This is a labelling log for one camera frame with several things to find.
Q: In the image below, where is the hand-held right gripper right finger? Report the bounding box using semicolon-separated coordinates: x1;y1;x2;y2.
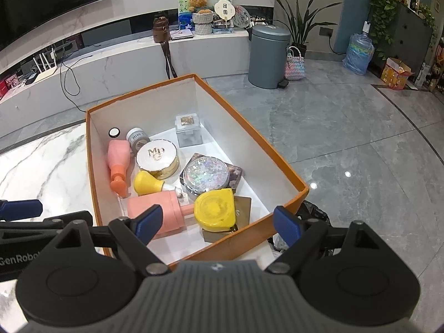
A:
265;206;396;274

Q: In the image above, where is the grey jar glitter lid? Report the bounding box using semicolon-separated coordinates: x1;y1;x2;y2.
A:
125;128;150;155

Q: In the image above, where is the black cable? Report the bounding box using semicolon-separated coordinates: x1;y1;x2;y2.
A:
59;60;87;113

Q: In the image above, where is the white marble tv console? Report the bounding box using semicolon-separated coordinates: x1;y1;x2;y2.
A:
0;29;254;112

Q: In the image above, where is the grey cube box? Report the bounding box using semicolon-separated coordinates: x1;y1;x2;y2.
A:
174;113;204;148

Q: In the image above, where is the patterned round fan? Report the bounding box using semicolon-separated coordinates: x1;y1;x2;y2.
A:
232;4;251;28

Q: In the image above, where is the green landscape painting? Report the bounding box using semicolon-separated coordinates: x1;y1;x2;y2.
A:
178;0;233;30

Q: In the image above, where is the black television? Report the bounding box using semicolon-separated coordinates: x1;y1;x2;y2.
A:
0;0;112;52

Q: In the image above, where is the white round paper fan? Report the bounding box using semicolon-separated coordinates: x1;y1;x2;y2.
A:
213;0;233;28

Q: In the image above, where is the white gold cushion compact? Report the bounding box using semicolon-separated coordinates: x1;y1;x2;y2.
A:
136;140;181;180

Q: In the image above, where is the gold-brown gift box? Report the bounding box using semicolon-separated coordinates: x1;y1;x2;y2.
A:
200;196;253;243

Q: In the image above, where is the blue water jug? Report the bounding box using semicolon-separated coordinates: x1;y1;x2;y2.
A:
343;33;375;76

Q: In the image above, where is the long-leaf potted plant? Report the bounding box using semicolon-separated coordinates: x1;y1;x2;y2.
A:
266;0;342;58

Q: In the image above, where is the all-pink pump bottle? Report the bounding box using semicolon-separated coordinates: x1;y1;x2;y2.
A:
127;190;195;241

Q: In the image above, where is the grey laptop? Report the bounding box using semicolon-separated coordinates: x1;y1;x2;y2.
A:
170;28;195;40

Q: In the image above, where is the dark grey cabinet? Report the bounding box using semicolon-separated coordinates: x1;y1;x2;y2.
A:
368;3;438;80

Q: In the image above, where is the pink bottle with orange pump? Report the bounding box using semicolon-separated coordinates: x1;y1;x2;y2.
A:
107;140;135;199

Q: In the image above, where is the white router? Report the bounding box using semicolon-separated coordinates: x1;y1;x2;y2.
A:
33;47;60;84

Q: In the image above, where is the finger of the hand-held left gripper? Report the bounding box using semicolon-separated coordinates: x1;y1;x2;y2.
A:
41;210;94;231
0;199;44;222

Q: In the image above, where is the yellow bulb-shaped bottle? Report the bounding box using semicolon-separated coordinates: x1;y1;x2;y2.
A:
133;170;183;198

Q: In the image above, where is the yellow tape measure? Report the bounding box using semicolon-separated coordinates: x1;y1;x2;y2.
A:
193;188;238;232

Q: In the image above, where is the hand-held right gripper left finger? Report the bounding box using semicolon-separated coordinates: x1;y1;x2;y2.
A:
33;205;170;277

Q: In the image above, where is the large orange cardboard box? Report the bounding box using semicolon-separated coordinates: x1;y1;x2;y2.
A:
85;74;309;262

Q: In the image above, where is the pastel woven bag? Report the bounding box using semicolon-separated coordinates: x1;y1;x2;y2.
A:
284;46;306;81

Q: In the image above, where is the dark printed card box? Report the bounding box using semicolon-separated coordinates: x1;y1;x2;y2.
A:
180;152;244;196

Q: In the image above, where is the round glitter compact mirror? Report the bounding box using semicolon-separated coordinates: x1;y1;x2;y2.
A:
182;157;230;195

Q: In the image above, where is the brown bag with strap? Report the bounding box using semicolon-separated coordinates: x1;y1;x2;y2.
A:
153;17;178;80

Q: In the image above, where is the grey-green pedal trash can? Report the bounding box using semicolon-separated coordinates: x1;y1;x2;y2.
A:
248;24;291;89

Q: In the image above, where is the open cardboard carton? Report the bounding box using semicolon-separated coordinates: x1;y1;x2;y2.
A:
380;57;415;91

